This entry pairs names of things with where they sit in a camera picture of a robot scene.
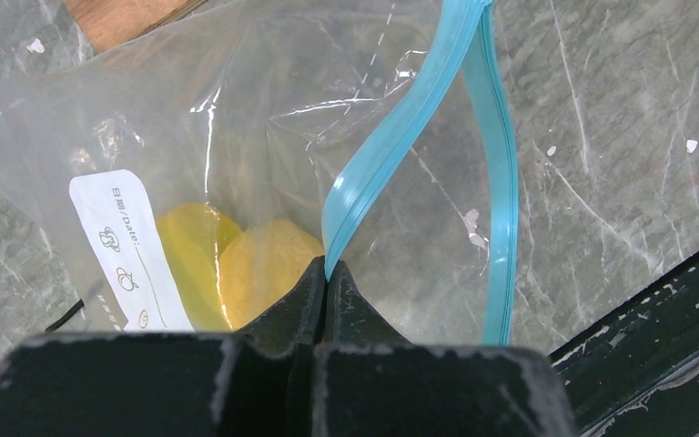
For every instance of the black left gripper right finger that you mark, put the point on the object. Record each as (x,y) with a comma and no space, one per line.
(369,381)

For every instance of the brown wooden board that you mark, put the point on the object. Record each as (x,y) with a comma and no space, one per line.
(110,23)

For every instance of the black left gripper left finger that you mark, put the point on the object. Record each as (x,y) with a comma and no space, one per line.
(253,382)

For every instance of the yellow star fruit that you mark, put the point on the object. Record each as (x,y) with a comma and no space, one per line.
(227,276)

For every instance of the clear zip top bag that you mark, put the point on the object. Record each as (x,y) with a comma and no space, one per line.
(379,127)

